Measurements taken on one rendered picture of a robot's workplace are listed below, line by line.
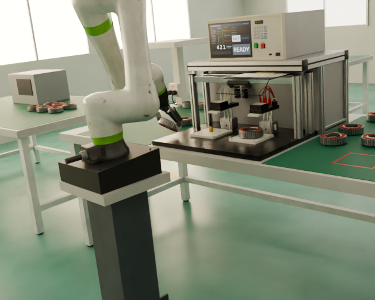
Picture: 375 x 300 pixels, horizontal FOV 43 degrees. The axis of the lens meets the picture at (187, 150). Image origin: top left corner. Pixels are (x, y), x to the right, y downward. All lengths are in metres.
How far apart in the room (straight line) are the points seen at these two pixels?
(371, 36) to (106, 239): 7.40
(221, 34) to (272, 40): 0.30
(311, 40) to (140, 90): 0.99
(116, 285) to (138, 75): 0.85
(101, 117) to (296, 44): 1.00
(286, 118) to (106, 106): 0.98
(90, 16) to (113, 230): 0.82
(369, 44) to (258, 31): 6.65
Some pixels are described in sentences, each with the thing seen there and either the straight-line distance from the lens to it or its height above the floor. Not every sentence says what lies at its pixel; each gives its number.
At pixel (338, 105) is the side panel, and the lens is 2.51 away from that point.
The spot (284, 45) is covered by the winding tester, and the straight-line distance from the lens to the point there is 2.23.
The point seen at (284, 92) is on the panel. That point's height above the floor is 0.95.
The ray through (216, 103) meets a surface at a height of 0.92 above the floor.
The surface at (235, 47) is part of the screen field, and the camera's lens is 2.38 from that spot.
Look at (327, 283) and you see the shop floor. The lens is 2.58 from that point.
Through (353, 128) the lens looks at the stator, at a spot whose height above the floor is 0.78.
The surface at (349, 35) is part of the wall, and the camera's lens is 9.01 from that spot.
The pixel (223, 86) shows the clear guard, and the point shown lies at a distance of 2.12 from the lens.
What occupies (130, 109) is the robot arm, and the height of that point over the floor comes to 1.03.
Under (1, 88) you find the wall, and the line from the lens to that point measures 6.68.
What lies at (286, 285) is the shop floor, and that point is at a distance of 2.56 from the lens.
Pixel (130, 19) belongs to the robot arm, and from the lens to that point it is 1.82.
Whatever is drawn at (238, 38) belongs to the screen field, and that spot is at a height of 1.22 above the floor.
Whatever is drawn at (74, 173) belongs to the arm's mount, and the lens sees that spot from 1.89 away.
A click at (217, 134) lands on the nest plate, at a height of 0.78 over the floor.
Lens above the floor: 1.32
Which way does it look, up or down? 15 degrees down
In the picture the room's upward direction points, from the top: 5 degrees counter-clockwise
